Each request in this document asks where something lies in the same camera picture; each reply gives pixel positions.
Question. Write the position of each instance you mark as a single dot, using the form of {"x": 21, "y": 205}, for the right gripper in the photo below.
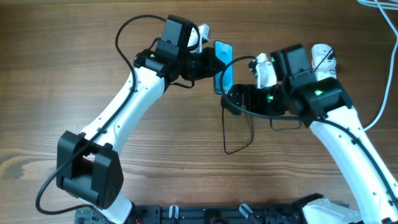
{"x": 252, "y": 91}

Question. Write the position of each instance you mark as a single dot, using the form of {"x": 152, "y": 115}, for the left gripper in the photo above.
{"x": 208, "y": 55}

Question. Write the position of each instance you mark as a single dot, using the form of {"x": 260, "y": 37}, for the teal screen smartphone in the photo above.
{"x": 224, "y": 52}

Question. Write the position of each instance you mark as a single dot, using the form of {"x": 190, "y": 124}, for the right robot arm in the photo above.
{"x": 293, "y": 92}

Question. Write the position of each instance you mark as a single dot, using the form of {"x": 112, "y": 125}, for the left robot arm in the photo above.
{"x": 88, "y": 165}

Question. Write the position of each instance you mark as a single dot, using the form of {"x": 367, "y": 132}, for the white power strip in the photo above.
{"x": 323, "y": 61}

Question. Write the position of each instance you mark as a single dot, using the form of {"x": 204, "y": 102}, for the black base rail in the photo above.
{"x": 275, "y": 213}

